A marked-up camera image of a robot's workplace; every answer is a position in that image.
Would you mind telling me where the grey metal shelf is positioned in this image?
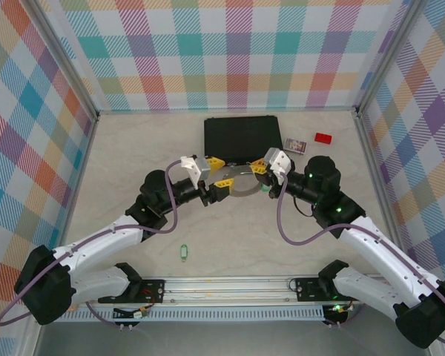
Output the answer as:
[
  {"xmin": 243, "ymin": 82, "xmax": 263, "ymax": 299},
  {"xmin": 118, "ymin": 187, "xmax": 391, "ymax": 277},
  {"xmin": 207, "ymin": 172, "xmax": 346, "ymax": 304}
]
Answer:
[{"xmin": 33, "ymin": 320, "xmax": 431, "ymax": 356}]

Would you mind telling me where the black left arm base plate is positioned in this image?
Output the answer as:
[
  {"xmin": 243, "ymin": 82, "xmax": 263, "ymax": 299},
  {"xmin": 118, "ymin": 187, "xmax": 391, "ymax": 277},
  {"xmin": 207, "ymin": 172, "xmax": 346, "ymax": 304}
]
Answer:
[{"xmin": 97, "ymin": 278, "xmax": 166, "ymax": 304}]

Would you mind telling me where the aluminium frame rail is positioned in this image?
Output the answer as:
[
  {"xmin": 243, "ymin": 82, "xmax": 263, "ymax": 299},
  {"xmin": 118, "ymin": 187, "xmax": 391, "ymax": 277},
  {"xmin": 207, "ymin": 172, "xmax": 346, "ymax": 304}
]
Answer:
[
  {"xmin": 96, "ymin": 107, "xmax": 359, "ymax": 114},
  {"xmin": 355, "ymin": 109, "xmax": 411, "ymax": 260},
  {"xmin": 55, "ymin": 113, "xmax": 100, "ymax": 260}
]

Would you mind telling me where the aluminium frame post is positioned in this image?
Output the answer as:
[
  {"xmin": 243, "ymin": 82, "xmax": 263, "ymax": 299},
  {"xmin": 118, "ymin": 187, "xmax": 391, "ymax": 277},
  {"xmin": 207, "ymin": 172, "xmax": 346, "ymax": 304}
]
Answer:
[
  {"xmin": 28, "ymin": 0, "xmax": 100, "ymax": 122},
  {"xmin": 354, "ymin": 0, "xmax": 429, "ymax": 114}
]

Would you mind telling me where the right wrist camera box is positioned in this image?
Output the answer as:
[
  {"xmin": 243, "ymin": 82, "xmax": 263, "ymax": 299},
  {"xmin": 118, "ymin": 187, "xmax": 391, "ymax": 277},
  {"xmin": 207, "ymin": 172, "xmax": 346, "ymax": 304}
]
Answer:
[{"xmin": 263, "ymin": 147, "xmax": 294, "ymax": 185}]

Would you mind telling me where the black briefcase with metal handle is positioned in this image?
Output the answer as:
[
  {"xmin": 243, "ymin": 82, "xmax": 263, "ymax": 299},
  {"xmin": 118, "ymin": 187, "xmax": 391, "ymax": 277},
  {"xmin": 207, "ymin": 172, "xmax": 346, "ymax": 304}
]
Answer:
[{"xmin": 202, "ymin": 116, "xmax": 285, "ymax": 166}]

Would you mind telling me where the slotted grey cable tray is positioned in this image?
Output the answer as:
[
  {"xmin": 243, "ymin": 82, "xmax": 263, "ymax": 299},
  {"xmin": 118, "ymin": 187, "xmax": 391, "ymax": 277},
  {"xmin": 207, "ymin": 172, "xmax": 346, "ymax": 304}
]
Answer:
[{"xmin": 55, "ymin": 309, "xmax": 327, "ymax": 323}]

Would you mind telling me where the small printed card box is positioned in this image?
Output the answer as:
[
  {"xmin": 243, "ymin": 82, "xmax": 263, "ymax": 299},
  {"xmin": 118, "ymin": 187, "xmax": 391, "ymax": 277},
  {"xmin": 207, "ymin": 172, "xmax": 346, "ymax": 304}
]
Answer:
[{"xmin": 283, "ymin": 136, "xmax": 308, "ymax": 156}]

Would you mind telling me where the large silver keyring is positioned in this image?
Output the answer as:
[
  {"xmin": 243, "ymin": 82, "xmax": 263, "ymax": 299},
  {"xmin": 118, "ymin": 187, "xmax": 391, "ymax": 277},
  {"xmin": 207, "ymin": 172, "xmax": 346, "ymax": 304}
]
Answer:
[{"xmin": 222, "ymin": 165, "xmax": 265, "ymax": 198}]

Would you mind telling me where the aluminium mounting rail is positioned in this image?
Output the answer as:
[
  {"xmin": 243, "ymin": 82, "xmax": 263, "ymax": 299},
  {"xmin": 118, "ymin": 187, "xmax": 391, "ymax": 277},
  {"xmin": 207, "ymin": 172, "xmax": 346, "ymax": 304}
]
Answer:
[{"xmin": 70, "ymin": 276, "xmax": 398, "ymax": 309}]

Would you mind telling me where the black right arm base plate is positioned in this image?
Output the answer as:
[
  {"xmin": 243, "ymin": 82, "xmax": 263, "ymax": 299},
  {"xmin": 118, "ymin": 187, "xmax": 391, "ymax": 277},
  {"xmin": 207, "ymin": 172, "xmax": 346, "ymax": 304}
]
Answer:
[{"xmin": 294, "ymin": 276, "xmax": 364, "ymax": 302}]

